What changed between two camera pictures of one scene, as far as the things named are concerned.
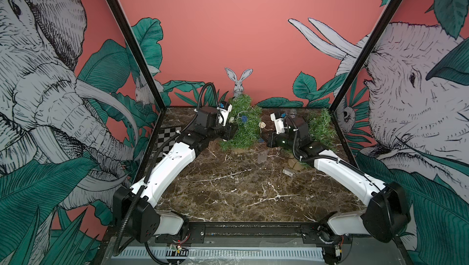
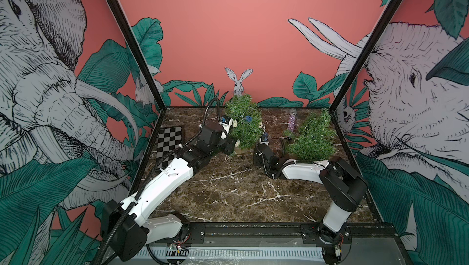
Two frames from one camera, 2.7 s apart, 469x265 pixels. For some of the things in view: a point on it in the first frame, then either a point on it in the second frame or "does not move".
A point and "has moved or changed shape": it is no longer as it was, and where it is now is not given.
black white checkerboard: (165, 134) does not move
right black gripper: (272, 140) to (255, 159)
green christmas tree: (321, 129) does not move
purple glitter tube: (292, 113) does not move
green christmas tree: (247, 117) does not move
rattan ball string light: (261, 124) has moved or changed shape
